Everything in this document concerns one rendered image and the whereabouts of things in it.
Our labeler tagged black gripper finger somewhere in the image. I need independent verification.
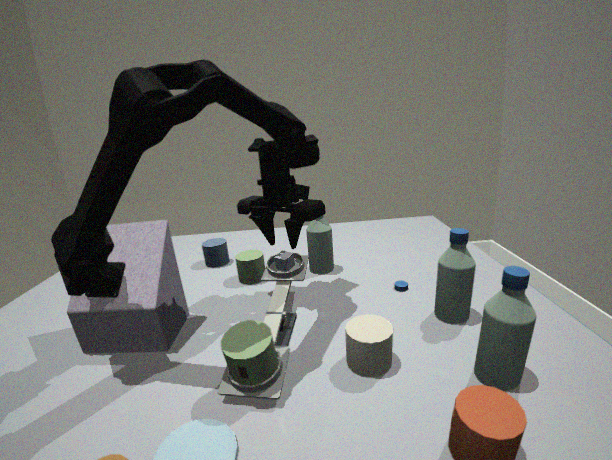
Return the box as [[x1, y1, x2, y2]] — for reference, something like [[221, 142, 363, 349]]
[[248, 211, 276, 245], [284, 218, 305, 249]]

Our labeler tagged brown cylinder with orange top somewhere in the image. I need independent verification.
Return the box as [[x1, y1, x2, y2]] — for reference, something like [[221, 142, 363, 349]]
[[448, 385, 527, 460]]

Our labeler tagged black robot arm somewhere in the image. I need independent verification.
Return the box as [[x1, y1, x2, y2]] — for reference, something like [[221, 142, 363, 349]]
[[51, 60, 320, 298]]

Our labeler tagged dark blue cylinder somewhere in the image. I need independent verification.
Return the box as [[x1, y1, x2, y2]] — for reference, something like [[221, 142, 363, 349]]
[[202, 238, 230, 268]]

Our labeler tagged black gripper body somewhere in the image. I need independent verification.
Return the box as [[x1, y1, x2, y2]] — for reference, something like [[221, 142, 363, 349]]
[[237, 171, 326, 222]]

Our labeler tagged grey cylinder with cream top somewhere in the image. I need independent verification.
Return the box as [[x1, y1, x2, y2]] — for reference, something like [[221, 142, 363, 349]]
[[345, 315, 393, 378]]

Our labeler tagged tan ring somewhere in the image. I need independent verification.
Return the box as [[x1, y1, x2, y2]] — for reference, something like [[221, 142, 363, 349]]
[[98, 454, 128, 460]]

